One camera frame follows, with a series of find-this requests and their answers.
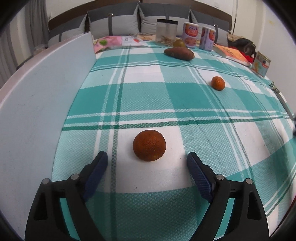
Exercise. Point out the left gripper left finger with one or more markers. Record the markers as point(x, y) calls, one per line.
point(60, 206)

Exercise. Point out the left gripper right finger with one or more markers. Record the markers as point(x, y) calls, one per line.
point(247, 220)

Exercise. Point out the dark orange tangerine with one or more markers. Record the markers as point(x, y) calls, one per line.
point(149, 145)

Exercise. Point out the small orange tangerine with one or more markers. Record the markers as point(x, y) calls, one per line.
point(218, 83)

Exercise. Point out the brown sweet potato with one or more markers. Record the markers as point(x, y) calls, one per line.
point(181, 53)

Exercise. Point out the brown-green pear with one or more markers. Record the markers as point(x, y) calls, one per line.
point(179, 43)

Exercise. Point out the white cardboard box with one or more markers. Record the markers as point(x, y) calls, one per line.
point(35, 102)

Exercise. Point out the teal plaid tablecloth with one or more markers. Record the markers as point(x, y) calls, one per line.
point(241, 132)

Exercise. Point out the orange book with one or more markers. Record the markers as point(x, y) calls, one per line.
point(231, 54)

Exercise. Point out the pink snack packet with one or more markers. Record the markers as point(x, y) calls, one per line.
point(108, 42)

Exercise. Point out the pink can right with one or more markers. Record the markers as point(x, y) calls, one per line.
point(208, 36)

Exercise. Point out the pink can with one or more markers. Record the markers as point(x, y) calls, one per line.
point(189, 36)
point(208, 36)

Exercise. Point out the pink can left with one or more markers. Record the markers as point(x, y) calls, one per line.
point(189, 36)

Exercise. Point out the clear plastic jar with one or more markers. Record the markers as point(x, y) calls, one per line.
point(166, 31)

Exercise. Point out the grey sofa cushion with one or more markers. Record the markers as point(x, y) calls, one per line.
point(114, 20)

